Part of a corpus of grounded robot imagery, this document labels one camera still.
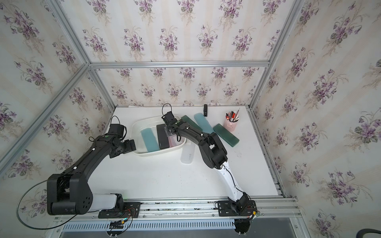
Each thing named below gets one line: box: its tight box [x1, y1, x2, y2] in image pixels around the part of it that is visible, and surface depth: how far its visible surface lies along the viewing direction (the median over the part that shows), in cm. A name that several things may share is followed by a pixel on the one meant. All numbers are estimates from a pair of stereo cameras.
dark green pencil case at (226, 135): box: [212, 123, 240, 148], surface depth 106 cm
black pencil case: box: [156, 123, 170, 150], surface depth 99 cm
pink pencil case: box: [167, 134, 180, 148], surface depth 97 cm
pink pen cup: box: [223, 107, 241, 133], surface depth 101 cm
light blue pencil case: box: [193, 112, 214, 135], surface depth 113 cm
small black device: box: [203, 104, 208, 117], surface depth 117 cm
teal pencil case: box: [140, 127, 160, 152], surface depth 101 cm
